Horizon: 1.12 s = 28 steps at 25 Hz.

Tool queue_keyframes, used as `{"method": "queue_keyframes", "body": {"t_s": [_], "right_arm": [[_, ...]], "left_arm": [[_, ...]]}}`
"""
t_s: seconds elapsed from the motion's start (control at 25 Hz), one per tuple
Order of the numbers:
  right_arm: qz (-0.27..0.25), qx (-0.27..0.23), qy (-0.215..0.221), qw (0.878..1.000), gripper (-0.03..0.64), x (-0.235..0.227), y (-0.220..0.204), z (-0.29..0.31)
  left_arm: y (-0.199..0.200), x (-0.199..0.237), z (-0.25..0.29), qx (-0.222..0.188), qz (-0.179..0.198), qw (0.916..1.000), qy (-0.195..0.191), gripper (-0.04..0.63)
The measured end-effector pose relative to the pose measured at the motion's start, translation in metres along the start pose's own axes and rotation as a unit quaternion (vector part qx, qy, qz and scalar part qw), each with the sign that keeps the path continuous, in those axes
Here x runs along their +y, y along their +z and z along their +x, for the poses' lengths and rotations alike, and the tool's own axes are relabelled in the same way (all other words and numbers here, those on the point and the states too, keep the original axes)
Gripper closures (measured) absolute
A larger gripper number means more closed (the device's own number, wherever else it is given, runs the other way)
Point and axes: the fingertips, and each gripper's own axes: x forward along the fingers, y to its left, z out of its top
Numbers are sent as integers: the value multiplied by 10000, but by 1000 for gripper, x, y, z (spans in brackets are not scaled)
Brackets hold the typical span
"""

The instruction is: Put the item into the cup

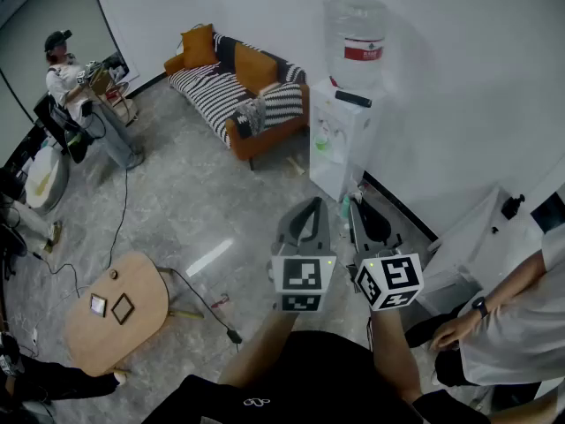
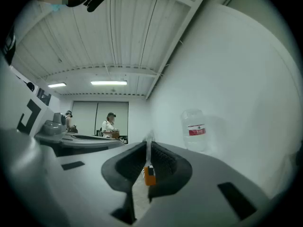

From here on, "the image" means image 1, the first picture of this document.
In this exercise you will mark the orange sofa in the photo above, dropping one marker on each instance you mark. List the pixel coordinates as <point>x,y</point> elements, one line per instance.
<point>265,141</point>

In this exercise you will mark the grey fuzzy pillow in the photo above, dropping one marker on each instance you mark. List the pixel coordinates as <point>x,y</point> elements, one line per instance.
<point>249,117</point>

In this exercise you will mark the oval wooden side table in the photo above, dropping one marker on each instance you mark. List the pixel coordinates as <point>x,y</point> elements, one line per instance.
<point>132,325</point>

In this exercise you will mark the beige book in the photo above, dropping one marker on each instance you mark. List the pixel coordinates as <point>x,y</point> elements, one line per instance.
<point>270,88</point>

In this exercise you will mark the white water dispenser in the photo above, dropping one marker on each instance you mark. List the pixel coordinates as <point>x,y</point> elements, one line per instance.
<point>353,122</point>

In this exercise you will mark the black equipment bag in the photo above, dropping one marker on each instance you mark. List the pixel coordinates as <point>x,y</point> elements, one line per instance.
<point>62,126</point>

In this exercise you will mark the large orange cushion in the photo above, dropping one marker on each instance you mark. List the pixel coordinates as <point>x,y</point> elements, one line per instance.
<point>253,69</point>

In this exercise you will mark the small red tool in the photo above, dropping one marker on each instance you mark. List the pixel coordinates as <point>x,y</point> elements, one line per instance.
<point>220,301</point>

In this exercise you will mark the person's right forearm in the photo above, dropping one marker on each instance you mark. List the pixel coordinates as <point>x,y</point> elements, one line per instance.
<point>395,351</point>

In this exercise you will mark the black white striped pillow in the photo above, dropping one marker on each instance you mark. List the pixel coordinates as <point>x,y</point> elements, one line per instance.
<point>282,104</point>

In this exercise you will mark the white round pouf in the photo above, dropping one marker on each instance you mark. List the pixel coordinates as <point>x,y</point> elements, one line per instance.
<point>46,179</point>

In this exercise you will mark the person's black shirt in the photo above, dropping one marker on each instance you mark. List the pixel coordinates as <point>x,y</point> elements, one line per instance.
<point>318,382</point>

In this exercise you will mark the white sink cabinet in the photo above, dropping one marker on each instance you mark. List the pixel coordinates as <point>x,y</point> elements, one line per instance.
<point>476,254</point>

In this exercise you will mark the dark diamond frame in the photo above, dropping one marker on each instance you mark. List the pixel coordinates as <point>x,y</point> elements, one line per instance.
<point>115,309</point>

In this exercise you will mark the white square frame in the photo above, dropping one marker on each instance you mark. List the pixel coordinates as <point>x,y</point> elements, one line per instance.
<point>98,305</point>

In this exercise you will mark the small orange cushion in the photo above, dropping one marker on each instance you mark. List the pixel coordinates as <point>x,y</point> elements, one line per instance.
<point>198,47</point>

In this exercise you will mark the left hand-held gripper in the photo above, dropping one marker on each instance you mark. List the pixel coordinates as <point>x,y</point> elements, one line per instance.
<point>302,274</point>

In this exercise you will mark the black remote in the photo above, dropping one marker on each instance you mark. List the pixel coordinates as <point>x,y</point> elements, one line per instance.
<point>353,99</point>

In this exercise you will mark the light wooden block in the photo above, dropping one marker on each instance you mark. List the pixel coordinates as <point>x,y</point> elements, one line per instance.
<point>296,166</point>

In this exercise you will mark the person's left forearm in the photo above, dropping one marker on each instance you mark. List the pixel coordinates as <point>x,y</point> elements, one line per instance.
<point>260,351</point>

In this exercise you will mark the black knob fixture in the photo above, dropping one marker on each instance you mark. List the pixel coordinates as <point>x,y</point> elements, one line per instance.
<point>512,206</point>

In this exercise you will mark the clear water bottle red label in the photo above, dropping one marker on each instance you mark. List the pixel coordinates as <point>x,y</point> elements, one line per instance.
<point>353,24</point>

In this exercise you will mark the brown paper bag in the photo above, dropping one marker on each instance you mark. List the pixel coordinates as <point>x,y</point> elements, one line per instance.
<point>100,82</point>

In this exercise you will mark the black white striped blanket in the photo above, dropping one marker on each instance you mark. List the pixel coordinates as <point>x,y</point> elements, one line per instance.
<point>212,91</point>

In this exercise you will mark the green bottle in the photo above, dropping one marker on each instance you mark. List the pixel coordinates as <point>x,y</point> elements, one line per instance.
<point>346,208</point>

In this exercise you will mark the green cup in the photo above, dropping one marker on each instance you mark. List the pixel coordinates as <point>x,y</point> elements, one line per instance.
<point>322,143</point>

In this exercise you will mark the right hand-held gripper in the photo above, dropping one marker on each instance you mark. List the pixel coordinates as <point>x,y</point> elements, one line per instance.
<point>390,281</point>

